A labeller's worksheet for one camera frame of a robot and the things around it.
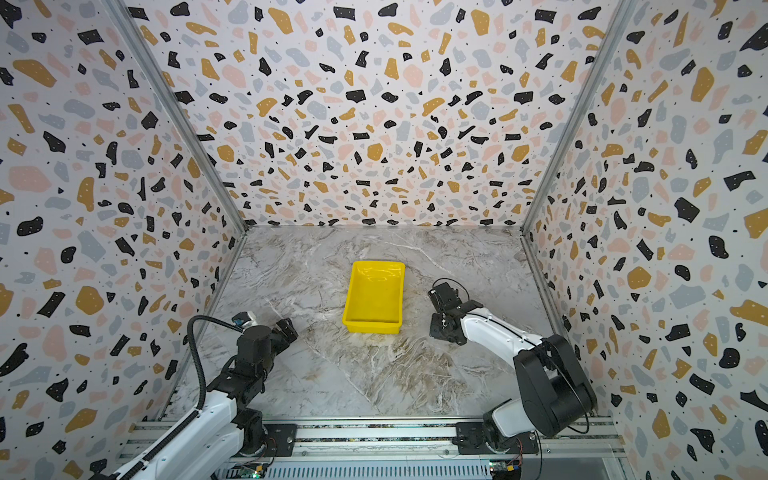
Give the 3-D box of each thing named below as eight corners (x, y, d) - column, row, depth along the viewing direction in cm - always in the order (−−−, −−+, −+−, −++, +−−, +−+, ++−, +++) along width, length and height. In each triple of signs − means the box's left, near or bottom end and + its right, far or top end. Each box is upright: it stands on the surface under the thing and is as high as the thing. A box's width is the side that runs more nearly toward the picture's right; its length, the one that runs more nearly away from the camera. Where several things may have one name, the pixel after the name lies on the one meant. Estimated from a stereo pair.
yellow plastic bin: (344, 333, 95) (341, 323, 89) (352, 271, 111) (350, 258, 106) (405, 333, 95) (405, 323, 90) (405, 271, 111) (405, 259, 106)
